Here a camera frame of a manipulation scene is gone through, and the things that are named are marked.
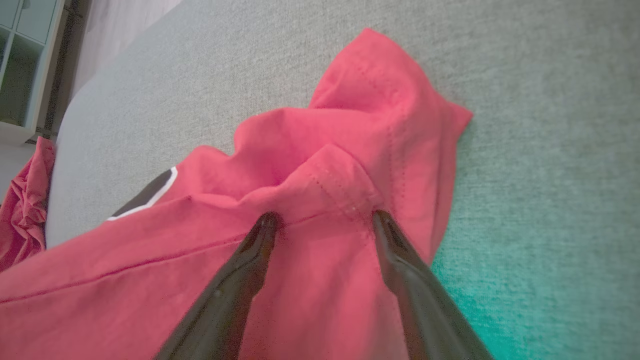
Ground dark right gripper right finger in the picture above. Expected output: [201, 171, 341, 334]
[373, 210, 494, 360]

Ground white shelf cabinet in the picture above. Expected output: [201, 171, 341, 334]
[0, 0, 66, 146]

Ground grey fabric sofa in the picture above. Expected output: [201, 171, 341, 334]
[45, 0, 640, 360]

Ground red shorts white stripe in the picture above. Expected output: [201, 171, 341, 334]
[0, 136, 56, 273]

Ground red basketball jersey white sleeves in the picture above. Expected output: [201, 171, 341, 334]
[0, 27, 473, 360]

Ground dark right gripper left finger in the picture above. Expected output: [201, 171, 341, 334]
[155, 213, 279, 360]

